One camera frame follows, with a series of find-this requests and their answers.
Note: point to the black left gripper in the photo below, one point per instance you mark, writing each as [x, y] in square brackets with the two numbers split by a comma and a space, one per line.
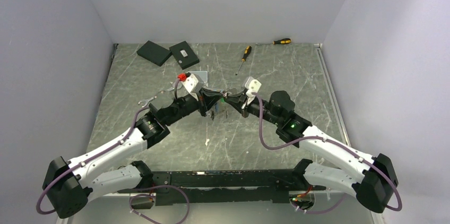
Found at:
[206, 98]

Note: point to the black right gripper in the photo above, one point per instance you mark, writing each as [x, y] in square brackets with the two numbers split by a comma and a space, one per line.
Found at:
[239, 102]

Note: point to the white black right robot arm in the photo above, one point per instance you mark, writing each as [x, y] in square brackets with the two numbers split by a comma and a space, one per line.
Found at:
[371, 180]

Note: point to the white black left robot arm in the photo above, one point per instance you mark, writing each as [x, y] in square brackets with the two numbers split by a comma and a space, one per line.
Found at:
[69, 185]

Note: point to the black box with label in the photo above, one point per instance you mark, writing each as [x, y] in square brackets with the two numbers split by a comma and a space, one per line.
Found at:
[184, 55]

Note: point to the black yellow screwdriver near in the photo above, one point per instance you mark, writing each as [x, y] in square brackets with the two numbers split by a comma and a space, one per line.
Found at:
[247, 52]

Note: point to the black yellow screwdriver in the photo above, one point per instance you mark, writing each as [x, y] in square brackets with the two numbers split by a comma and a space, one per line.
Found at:
[247, 52]
[283, 41]

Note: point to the silver left wrench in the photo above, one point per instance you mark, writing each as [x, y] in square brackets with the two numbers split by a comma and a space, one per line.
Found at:
[159, 99]

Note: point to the black flat box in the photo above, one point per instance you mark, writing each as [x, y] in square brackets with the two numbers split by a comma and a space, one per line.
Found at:
[154, 53]

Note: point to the black yellow screwdriver far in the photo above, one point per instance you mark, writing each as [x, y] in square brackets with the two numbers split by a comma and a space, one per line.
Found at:
[283, 41]

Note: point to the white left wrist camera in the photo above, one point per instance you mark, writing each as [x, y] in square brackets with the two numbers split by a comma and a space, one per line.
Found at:
[192, 83]

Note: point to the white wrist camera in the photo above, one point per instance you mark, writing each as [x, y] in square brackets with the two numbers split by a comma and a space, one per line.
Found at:
[252, 86]
[192, 83]

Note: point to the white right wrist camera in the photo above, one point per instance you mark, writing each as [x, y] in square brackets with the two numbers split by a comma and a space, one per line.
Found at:
[252, 86]

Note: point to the white network switch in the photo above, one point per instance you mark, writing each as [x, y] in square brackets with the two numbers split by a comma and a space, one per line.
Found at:
[203, 75]

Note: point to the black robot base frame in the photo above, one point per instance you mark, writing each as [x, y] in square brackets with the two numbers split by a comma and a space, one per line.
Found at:
[220, 186]

